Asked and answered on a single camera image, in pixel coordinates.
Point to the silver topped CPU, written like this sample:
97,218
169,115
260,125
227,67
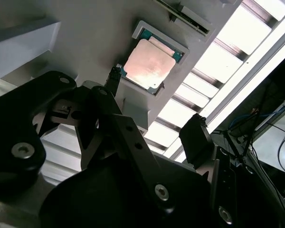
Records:
147,64

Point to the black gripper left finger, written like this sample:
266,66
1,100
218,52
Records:
14,118

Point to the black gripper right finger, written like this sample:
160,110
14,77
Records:
197,140

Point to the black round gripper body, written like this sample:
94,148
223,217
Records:
104,202

